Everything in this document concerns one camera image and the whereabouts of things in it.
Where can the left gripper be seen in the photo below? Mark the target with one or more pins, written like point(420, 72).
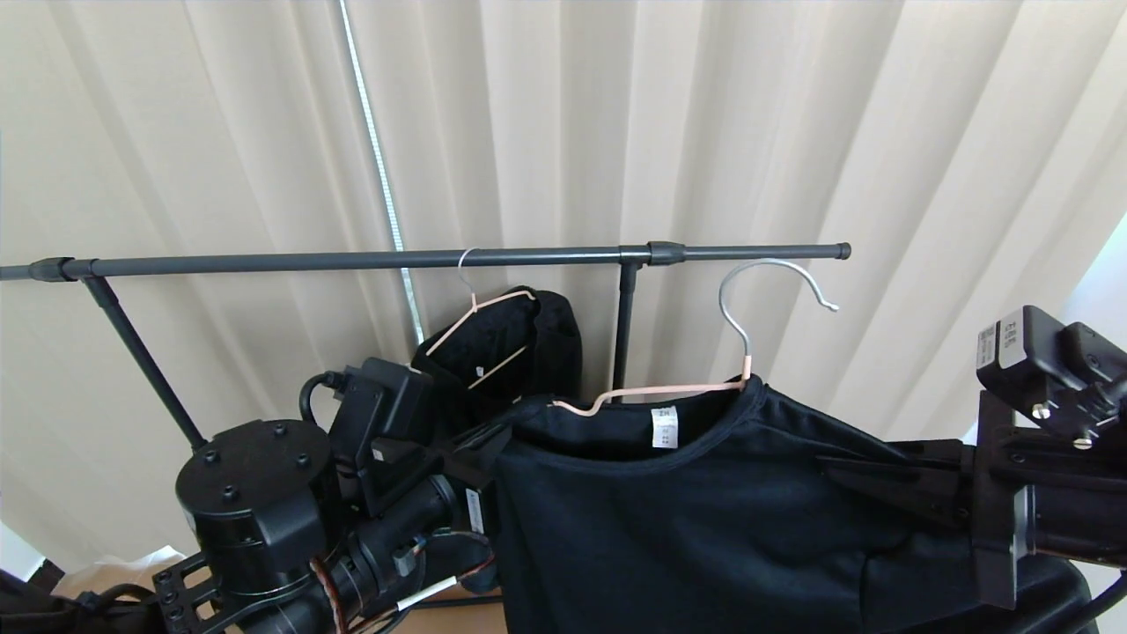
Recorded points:
point(414, 519)

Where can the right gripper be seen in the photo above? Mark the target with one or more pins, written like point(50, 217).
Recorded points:
point(1057, 519)

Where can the pink clothes hanger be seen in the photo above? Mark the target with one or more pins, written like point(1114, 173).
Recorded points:
point(747, 365)
point(475, 306)

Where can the black garment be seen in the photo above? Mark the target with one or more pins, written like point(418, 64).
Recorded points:
point(704, 528)

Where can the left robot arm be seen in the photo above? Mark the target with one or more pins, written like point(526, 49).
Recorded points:
point(246, 493)

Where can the black clothes rack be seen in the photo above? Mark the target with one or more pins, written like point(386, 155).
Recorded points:
point(264, 261)

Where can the beige curtain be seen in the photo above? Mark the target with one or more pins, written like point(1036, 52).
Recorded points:
point(792, 106)

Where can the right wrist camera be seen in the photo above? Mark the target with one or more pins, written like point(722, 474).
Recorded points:
point(1048, 352)

